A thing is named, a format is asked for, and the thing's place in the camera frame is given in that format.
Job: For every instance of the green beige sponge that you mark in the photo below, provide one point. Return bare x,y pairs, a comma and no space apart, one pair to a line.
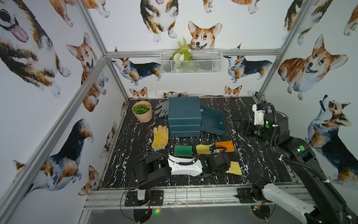
183,151

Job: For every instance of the plain yellow rectangular sponge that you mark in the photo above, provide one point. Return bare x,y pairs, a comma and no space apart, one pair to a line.
234,169

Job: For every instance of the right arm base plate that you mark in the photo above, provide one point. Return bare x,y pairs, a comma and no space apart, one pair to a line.
250,195

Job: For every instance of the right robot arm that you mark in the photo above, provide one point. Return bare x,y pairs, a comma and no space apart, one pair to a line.
272,128

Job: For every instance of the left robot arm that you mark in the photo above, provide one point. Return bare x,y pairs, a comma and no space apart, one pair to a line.
153,167

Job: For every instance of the yellow green sponge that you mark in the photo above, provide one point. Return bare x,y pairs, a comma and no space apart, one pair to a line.
204,149

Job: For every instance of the white wire wall basket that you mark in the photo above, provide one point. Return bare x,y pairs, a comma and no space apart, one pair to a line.
204,61

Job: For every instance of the teal drawer cabinet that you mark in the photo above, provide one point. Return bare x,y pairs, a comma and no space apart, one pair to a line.
184,118

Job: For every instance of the artificial fern with flower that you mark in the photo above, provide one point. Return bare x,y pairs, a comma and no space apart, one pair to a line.
182,57

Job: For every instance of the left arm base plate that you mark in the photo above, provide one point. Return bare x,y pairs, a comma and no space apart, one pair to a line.
136,198

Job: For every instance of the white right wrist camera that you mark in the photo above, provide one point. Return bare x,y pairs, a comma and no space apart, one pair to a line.
259,112

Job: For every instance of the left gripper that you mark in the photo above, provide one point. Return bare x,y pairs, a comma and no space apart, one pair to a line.
217,156

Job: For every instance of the grey work glove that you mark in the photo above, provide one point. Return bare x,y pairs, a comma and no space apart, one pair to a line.
162,110

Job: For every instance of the yellow work glove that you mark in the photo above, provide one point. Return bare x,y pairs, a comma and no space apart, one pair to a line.
161,137

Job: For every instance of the pink pot with green plant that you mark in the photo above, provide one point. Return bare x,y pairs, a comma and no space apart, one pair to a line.
143,111

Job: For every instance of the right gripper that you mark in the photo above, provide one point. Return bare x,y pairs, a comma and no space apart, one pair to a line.
244,122

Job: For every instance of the aluminium front rail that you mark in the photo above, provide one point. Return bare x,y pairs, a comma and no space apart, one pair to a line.
172,198

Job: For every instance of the orange sponge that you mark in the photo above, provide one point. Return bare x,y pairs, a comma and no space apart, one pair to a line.
227,144

